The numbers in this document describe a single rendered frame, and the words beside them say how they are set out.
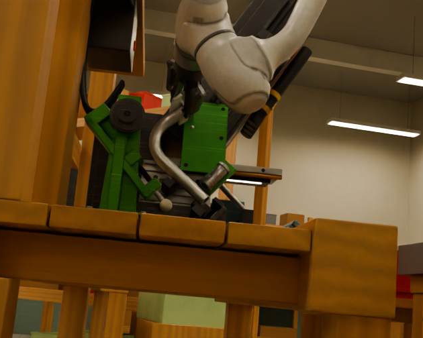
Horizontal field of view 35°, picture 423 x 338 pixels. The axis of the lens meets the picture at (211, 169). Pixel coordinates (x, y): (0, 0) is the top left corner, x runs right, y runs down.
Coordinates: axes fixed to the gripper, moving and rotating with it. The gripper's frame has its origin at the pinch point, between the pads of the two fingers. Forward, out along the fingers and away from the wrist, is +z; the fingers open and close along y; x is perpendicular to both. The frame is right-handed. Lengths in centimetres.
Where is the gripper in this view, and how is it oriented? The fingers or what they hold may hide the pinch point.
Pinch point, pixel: (180, 109)
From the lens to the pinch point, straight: 171.6
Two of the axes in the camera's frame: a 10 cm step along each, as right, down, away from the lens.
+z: -1.8, 5.1, 8.4
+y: -6.5, -7.0, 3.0
